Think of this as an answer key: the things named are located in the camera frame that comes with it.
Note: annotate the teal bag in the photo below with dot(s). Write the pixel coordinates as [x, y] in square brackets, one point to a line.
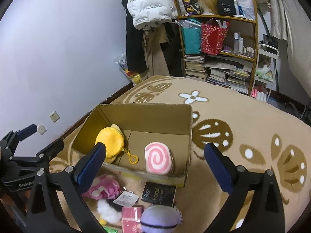
[191, 33]

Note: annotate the pink tissue pack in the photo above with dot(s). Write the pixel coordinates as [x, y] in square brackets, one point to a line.
[131, 219]

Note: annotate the green tissue pack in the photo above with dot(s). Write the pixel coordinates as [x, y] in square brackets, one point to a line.
[110, 230]

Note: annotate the pink swirl plush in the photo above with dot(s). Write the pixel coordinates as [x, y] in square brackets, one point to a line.
[158, 159]

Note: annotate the white utility cart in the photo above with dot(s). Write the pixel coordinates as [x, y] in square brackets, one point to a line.
[264, 73]

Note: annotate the black box number 40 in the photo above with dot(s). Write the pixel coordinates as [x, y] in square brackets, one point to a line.
[226, 7]

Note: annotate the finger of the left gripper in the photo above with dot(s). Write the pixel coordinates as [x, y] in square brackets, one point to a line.
[27, 132]
[50, 151]

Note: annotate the purple haired plush doll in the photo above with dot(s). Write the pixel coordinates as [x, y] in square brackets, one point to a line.
[160, 218]

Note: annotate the white wall socket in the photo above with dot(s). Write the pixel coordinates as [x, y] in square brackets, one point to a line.
[54, 116]

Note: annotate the wooden bookshelf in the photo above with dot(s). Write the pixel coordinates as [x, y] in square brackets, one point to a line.
[233, 66]

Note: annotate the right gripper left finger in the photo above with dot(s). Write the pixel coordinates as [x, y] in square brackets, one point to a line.
[45, 213]

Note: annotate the beige hanging coat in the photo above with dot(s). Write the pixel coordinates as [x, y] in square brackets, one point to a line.
[154, 57]

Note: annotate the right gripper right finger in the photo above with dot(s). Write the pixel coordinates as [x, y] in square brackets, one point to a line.
[266, 211]

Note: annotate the black white fluffy plush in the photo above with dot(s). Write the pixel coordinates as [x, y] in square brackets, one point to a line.
[109, 211]

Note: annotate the white puffer jacket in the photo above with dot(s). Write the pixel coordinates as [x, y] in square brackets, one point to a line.
[151, 13]

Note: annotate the stack of books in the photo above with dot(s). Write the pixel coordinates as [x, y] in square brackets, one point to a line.
[194, 68]

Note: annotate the yellow round plush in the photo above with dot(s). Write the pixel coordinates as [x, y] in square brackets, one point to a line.
[114, 141]

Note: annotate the red gift bag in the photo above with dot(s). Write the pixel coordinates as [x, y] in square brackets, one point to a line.
[213, 33]

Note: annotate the black Face tissue pack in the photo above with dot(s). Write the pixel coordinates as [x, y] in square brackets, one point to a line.
[158, 194]

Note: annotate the open cardboard box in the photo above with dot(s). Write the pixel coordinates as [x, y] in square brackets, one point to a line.
[141, 124]

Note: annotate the beige patterned rug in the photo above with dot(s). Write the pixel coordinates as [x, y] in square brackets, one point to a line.
[250, 132]

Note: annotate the pink bear plush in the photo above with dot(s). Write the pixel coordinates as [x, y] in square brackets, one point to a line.
[103, 187]

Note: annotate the blonde wig head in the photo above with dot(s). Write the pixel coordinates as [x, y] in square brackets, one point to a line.
[208, 7]

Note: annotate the white paper tag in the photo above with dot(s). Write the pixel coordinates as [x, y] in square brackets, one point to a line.
[126, 199]

